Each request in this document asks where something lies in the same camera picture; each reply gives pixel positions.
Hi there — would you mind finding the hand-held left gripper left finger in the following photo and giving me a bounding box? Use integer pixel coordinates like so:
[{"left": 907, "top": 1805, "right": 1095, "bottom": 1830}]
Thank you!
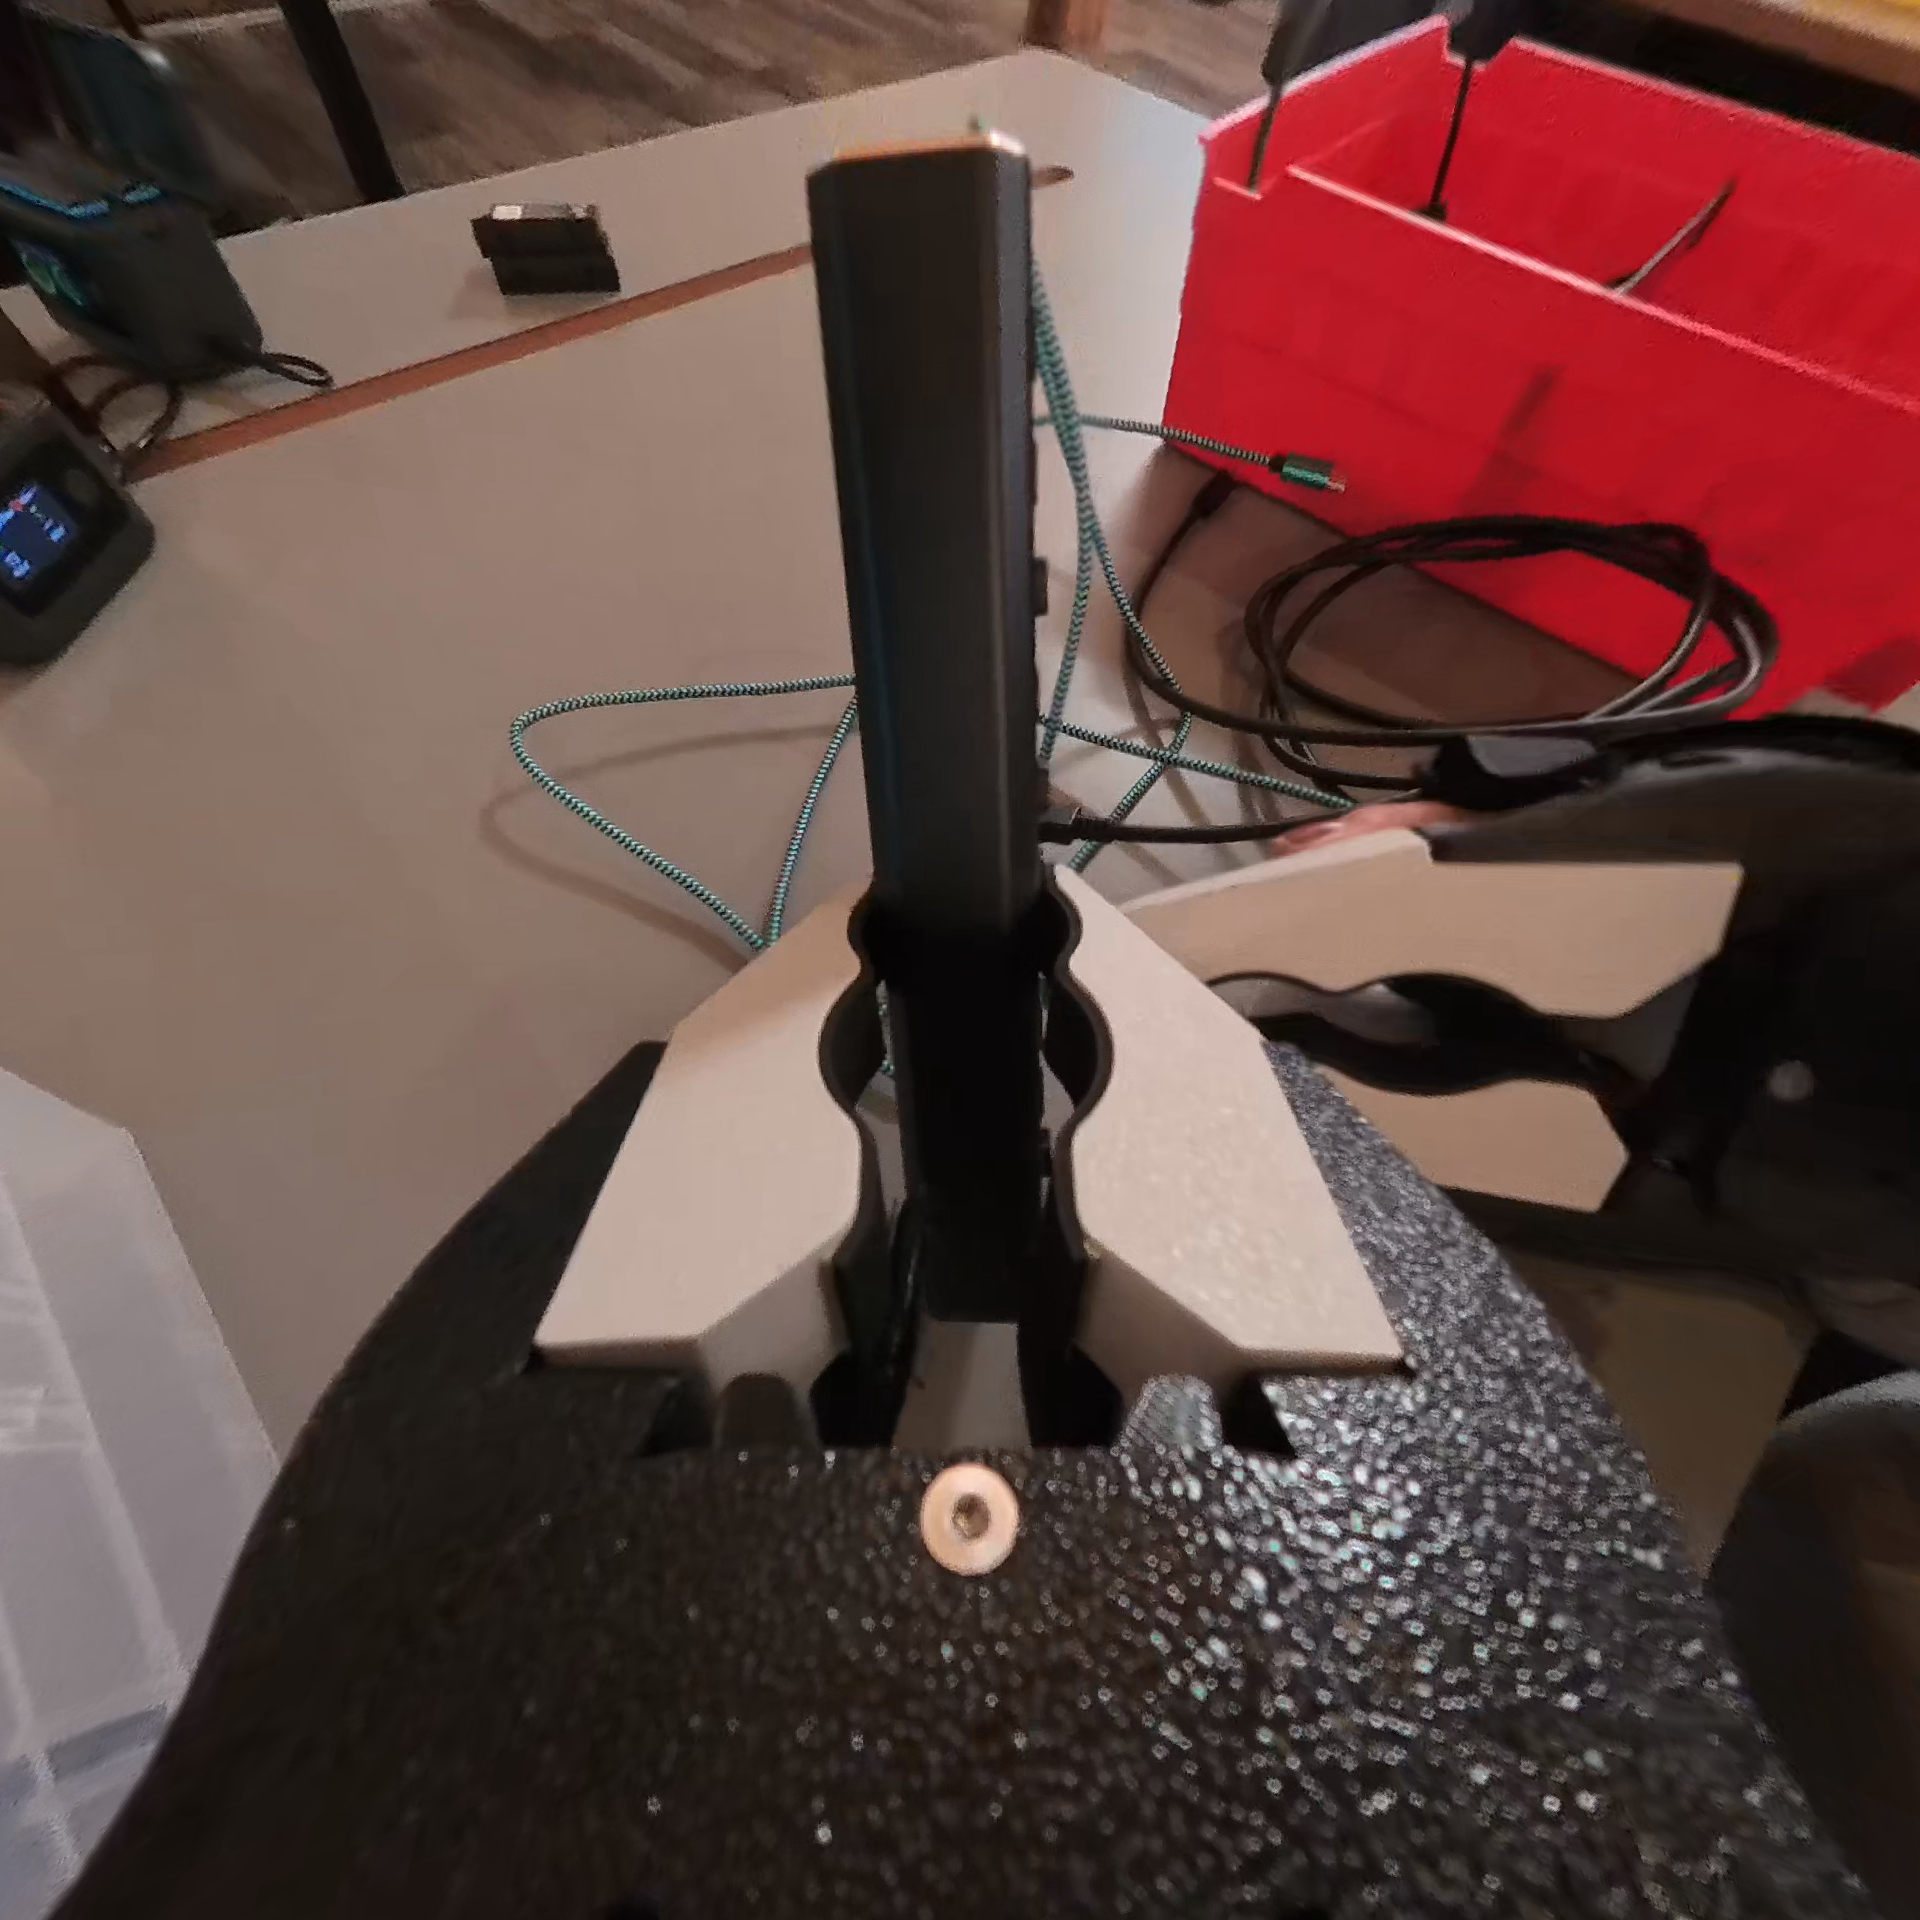
[{"left": 532, "top": 896, "right": 920, "bottom": 1449}]

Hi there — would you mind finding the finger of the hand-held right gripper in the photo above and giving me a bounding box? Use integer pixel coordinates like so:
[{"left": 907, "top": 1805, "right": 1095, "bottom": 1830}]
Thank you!
[
  {"left": 1252, "top": 1019, "right": 1642, "bottom": 1215},
  {"left": 1122, "top": 829, "right": 1744, "bottom": 1051}
]

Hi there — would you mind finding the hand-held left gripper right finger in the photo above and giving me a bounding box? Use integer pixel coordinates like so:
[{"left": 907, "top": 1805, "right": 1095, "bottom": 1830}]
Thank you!
[{"left": 1031, "top": 863, "right": 1407, "bottom": 1449}]

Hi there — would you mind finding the black usb cable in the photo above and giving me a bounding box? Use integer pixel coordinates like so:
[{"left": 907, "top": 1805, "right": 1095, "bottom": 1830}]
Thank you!
[{"left": 1050, "top": 471, "right": 1786, "bottom": 848}]

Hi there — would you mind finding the red plastic bin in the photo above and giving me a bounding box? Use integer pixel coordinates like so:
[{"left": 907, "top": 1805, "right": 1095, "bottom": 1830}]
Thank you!
[{"left": 1162, "top": 23, "right": 1920, "bottom": 712}]

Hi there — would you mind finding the clear plastic bin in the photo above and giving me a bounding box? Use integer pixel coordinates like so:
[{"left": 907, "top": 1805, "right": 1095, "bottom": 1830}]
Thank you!
[{"left": 0, "top": 1064, "right": 288, "bottom": 1920}]

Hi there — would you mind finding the black charger with display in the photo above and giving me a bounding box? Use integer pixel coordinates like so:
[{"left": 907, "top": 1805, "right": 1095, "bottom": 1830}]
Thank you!
[{"left": 0, "top": 410, "right": 160, "bottom": 669}]

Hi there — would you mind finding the black battery pack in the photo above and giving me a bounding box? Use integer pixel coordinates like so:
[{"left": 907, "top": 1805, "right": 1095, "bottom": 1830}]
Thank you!
[{"left": 469, "top": 199, "right": 624, "bottom": 297}]

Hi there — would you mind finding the black battery charging dock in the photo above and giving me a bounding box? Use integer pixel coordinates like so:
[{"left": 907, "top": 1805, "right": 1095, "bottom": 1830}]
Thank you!
[{"left": 0, "top": 151, "right": 269, "bottom": 384}]

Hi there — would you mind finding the teal braided cable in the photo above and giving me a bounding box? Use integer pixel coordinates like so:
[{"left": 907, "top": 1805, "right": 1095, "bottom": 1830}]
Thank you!
[{"left": 510, "top": 111, "right": 1352, "bottom": 952}]

